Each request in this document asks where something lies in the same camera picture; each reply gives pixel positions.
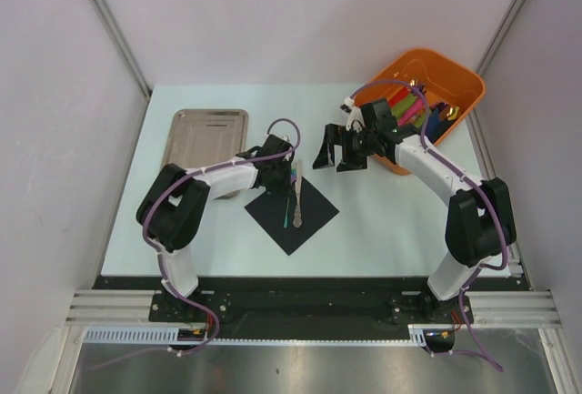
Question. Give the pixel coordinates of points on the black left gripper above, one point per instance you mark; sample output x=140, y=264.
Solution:
x=285, y=186

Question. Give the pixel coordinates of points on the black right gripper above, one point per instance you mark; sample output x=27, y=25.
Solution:
x=334, y=135

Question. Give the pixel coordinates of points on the iridescent rainbow fork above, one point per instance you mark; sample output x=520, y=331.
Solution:
x=288, y=199

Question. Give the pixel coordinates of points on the ornate silver knife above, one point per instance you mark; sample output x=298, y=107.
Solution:
x=297, y=219

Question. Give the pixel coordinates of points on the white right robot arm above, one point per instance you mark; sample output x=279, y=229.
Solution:
x=480, y=223

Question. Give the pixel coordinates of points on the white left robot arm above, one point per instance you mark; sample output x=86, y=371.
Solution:
x=172, y=210

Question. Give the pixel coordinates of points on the green rolled napkin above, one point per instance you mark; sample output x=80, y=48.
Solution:
x=403, y=105

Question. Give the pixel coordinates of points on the blue rolled napkin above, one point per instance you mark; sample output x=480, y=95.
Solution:
x=432, y=125

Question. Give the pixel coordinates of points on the silver metal tray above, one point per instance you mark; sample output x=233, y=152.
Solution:
x=205, y=137

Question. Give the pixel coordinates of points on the orange plastic bin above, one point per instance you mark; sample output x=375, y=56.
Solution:
x=445, y=83

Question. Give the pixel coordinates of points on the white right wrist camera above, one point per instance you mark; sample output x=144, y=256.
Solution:
x=354, y=121

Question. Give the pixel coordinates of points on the white cable duct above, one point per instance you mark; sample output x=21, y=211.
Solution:
x=174, y=336

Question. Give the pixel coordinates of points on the aluminium frame profile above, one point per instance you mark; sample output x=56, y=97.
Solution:
x=514, y=309

